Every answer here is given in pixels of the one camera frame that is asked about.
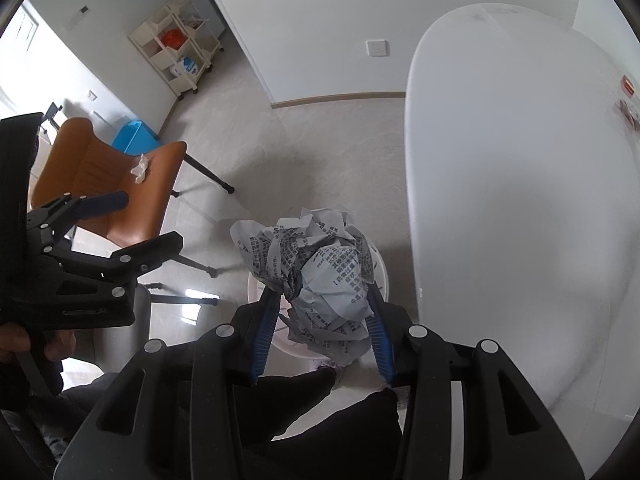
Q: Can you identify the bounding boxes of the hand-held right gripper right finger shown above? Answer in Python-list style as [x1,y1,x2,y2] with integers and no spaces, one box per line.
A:
[366,284,586,480]

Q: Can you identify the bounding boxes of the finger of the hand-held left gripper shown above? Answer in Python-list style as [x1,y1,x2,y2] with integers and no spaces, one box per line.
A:
[27,191,129,249]
[50,231,184,292]

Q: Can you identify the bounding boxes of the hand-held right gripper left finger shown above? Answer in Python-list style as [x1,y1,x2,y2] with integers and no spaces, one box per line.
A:
[55,287,283,480]

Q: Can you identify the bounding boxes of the white waste basket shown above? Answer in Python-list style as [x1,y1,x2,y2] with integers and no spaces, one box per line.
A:
[247,237,389,362]

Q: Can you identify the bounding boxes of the printed paper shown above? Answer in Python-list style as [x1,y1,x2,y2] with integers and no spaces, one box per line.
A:
[230,206,377,368]

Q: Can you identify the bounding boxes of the person's left hand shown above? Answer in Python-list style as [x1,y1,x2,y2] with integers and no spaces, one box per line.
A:
[0,323,77,365]

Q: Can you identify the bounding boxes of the brown leather chair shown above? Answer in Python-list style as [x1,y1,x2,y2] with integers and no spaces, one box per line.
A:
[30,117,236,307]

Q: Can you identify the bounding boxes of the blue plastic bin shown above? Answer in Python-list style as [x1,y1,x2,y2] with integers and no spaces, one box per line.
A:
[111,121,161,157]

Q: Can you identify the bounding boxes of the small dark desk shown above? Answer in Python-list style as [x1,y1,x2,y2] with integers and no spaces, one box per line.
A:
[42,102,64,134]

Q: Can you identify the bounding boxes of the white and blue bag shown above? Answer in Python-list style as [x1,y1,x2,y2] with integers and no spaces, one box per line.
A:
[172,56,201,79]

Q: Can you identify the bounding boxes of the cream shelf cart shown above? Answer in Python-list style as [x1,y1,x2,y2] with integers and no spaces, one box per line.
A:
[127,0,224,97]

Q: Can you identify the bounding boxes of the orange bag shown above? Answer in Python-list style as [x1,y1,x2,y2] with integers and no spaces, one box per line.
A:
[159,30,189,51]

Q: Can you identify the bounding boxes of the dark crumpled wrapper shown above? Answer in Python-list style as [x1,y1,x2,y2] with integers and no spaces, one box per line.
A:
[618,100,640,135]

